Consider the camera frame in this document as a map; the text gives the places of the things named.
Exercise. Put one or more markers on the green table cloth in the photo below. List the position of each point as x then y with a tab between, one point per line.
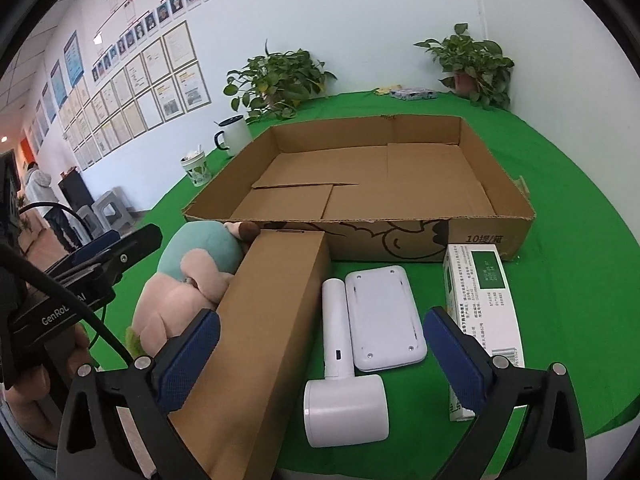
560	210

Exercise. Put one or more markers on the pink and teal plush toy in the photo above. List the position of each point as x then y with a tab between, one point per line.
200	255

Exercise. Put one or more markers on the black cabinet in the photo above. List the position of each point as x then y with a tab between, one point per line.
75	187

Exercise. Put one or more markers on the grey plastic stool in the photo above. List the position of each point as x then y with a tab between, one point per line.
112	207

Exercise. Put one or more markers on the leaf print paper cup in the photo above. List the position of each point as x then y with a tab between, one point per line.
197	170

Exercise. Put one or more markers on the white handheld hair dryer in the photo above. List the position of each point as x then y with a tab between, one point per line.
345	410

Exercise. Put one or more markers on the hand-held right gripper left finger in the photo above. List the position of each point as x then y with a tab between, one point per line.
192	360

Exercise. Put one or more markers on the bushy green potted plant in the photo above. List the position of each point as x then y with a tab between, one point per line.
275	80

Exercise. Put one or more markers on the green plant in pink pot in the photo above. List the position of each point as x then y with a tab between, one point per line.
470	60

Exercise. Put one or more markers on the person's left hand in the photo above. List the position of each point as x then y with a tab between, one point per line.
82	342

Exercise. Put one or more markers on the large cardboard tray box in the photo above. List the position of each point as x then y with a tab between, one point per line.
400	180

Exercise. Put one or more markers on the blue wall poster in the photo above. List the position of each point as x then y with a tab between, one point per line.
73	57
58	84
48	102

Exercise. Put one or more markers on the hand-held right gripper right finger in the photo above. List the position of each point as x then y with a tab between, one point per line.
455	360

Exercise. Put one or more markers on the white flat rounded device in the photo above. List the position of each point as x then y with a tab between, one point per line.
385	315

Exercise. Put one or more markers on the wall of framed certificates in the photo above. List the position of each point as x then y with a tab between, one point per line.
185	80

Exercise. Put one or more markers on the yellow flat packet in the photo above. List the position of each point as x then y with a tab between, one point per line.
387	90

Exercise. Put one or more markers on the white and green carton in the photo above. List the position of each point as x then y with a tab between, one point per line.
487	305

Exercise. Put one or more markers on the silver snack packet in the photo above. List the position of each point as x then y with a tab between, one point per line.
412	94

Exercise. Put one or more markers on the person's left forearm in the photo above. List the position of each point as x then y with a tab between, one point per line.
20	457

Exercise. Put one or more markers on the row of portrait photos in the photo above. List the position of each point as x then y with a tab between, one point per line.
177	5

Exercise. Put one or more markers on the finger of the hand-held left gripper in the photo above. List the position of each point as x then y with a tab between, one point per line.
137	242
92	251

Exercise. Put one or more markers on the long cardboard box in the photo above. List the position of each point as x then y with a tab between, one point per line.
270	340

